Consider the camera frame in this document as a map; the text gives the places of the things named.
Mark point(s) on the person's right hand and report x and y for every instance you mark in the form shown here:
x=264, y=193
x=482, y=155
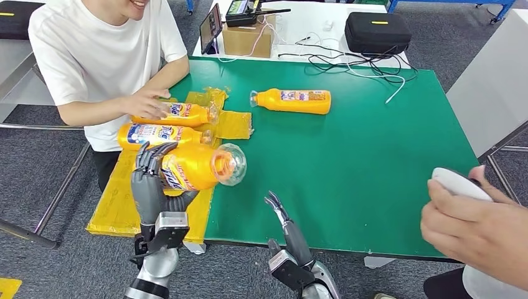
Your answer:
x=486, y=235
x=144, y=105

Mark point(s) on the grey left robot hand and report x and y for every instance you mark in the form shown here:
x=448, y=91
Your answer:
x=146, y=194

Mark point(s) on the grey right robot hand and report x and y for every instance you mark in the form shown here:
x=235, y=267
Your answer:
x=295, y=243

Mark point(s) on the orange detergent bottle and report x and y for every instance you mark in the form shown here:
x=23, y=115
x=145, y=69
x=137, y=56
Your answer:
x=194, y=115
x=198, y=165
x=189, y=136
x=288, y=106

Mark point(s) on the white handheld device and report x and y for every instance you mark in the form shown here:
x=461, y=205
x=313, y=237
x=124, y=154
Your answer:
x=458, y=183

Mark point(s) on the person's right forearm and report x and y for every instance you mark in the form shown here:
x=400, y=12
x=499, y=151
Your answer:
x=90, y=114

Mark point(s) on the person's left forearm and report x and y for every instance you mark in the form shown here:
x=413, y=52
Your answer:
x=169, y=76

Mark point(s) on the person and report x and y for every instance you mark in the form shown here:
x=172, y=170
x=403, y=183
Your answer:
x=90, y=53
x=478, y=287

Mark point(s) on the yellow taped mat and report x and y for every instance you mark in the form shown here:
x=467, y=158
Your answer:
x=231, y=124

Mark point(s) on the black tablet on stand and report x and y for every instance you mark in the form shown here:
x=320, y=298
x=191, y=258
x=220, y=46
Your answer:
x=210, y=27

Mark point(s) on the brown cardboard box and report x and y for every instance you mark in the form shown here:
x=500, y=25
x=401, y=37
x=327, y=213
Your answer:
x=242, y=41

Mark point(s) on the black radio with antenna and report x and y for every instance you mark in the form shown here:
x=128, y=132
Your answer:
x=240, y=16

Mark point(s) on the pale grey table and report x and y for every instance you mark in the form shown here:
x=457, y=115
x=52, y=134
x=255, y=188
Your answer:
x=491, y=91

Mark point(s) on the black zip case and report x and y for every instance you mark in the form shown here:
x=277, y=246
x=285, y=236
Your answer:
x=376, y=36
x=20, y=24

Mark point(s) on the yellow floor marker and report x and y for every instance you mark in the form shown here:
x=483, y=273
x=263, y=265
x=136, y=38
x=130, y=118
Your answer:
x=9, y=289

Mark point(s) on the white table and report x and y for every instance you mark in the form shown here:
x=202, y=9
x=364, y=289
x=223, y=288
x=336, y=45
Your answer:
x=305, y=20

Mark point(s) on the white charger plug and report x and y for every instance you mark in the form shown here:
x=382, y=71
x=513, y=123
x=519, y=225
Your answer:
x=328, y=25

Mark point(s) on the green plastic crate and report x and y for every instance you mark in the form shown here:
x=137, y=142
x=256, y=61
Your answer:
x=370, y=2

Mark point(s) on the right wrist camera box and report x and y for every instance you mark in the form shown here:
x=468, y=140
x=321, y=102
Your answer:
x=288, y=272

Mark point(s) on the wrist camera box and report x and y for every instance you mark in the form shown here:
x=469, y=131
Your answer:
x=288, y=272
x=171, y=231

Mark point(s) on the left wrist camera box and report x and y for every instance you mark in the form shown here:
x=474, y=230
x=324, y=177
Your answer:
x=171, y=231

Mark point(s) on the white table bracket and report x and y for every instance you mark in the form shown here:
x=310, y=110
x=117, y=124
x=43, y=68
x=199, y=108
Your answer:
x=377, y=263
x=196, y=248

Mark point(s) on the grey metal frame table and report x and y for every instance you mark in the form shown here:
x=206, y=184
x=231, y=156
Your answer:
x=12, y=66

